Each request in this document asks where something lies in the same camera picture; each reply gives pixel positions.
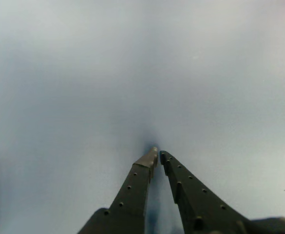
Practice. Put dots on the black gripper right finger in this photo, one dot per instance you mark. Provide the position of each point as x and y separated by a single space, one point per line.
195 204

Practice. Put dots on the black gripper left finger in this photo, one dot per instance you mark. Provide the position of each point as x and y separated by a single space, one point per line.
132 195

